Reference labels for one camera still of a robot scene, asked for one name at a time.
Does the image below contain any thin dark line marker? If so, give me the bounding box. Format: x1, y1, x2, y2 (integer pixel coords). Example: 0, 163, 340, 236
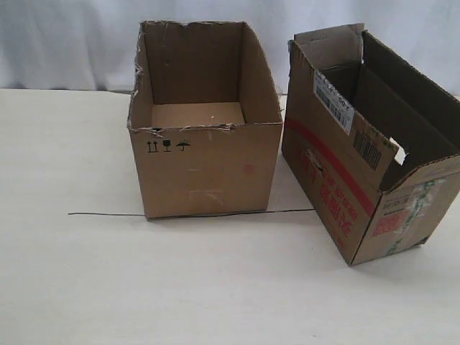
68, 208, 315, 219

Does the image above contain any cardboard box with red print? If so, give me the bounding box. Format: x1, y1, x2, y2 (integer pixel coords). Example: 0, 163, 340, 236
282, 23, 459, 265

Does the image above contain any plain brown cardboard box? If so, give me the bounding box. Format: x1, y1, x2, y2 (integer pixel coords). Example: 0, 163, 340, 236
126, 21, 282, 219

